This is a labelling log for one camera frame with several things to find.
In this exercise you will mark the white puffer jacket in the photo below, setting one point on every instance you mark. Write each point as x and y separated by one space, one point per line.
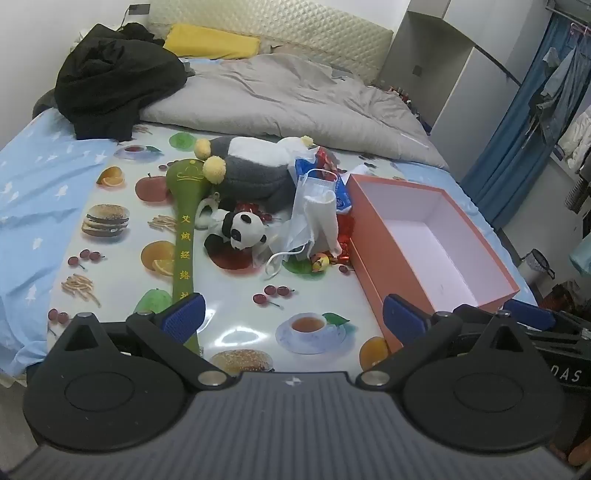
575 136

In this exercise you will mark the blue tissue pack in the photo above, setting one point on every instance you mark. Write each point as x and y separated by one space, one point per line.
344 198

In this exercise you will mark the yellow pillow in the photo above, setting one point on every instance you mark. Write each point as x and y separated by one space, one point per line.
212 41

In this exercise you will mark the green plush massage hammer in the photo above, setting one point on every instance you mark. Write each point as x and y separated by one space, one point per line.
184 240

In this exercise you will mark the panda plush toy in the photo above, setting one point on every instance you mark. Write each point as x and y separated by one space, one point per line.
240 228

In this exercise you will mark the blue face mask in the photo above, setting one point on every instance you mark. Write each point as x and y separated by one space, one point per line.
302 198

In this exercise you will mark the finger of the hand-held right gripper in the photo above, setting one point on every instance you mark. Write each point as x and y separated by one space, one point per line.
467 310
531 314

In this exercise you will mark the grey duvet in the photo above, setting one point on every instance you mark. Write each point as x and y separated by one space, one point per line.
300 101

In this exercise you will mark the black clothing pile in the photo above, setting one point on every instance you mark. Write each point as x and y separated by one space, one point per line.
115 78

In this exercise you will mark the red foil snack packet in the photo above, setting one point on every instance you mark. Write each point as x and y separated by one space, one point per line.
345 233

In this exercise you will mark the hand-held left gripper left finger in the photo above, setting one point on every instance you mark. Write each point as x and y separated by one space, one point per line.
184 316

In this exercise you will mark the white trash bin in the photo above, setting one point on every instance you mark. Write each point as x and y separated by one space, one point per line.
531 272

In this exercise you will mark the beige padded headboard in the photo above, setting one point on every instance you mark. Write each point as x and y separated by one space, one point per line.
300 27

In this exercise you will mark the dark wall socket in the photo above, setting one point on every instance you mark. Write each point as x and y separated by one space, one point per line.
139 9

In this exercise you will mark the row of small bottles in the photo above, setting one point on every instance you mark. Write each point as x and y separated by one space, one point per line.
401 97

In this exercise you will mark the grey wardrobe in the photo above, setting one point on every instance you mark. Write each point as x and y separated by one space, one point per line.
443 69

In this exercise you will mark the light blue bedsheet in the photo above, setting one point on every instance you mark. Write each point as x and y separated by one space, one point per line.
37 207

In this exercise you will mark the grey penguin plush toy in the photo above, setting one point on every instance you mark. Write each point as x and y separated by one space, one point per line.
249 177

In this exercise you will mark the orange cardboard box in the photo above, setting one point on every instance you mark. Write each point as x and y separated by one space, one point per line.
438 240

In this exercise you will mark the red yellow candy wrapper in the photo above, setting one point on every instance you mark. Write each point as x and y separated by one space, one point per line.
320 262

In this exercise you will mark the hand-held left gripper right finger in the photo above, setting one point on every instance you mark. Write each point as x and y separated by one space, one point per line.
401 318

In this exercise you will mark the blue curtain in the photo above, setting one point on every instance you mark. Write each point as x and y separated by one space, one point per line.
508 152

